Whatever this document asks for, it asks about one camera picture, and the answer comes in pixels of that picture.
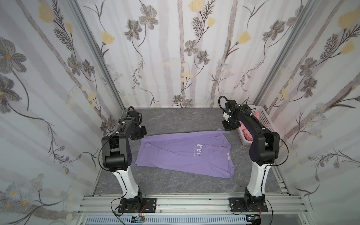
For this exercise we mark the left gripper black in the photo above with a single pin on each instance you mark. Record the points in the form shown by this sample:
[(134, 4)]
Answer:
[(133, 137)]

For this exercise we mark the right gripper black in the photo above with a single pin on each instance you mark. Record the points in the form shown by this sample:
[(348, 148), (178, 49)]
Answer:
[(227, 124)]

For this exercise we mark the purple t-shirt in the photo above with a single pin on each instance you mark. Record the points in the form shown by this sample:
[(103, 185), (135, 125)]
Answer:
[(204, 153)]

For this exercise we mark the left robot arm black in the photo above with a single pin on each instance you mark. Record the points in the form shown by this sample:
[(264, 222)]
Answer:
[(117, 158)]

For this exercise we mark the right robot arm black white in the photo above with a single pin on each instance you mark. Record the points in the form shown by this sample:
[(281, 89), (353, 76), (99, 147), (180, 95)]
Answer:
[(263, 152)]

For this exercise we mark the white plastic laundry basket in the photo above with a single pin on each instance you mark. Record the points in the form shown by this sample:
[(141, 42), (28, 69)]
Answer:
[(264, 119)]

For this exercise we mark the pink t-shirt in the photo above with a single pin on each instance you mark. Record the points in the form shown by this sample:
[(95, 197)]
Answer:
[(250, 124)]

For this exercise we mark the small circuit board left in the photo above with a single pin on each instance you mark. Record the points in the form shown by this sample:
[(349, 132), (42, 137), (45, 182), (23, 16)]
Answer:
[(137, 219)]

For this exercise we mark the small circuit board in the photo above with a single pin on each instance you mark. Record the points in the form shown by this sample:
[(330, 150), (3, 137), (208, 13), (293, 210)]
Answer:
[(254, 219), (137, 219)]

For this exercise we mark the small circuit board right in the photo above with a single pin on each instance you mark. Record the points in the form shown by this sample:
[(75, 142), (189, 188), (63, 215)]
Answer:
[(254, 219)]

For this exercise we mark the white ventilation grille strip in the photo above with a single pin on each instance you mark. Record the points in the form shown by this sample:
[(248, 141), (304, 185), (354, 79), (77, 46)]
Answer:
[(170, 220)]

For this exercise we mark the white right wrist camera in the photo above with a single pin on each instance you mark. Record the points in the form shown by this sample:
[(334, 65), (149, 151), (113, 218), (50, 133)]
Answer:
[(226, 116)]

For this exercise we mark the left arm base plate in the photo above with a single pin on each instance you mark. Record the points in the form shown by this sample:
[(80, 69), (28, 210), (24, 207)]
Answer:
[(137, 205)]

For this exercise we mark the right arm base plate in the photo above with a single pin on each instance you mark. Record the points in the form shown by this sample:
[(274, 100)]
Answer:
[(256, 205)]

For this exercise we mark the aluminium front rail frame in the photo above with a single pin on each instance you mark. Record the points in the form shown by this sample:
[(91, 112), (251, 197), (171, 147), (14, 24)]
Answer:
[(283, 209)]

